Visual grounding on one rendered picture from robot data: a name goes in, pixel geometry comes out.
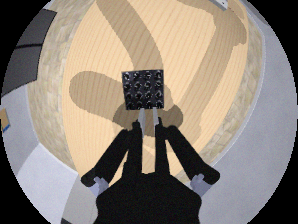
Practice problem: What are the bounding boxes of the black knob box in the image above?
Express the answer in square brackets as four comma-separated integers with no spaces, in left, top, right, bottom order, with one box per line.
[122,69,164,110]

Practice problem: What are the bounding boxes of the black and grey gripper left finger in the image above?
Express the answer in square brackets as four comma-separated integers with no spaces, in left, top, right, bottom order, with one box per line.
[81,108,146,206]

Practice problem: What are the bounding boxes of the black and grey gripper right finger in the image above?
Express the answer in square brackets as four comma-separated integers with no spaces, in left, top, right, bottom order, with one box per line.
[153,107,220,207]

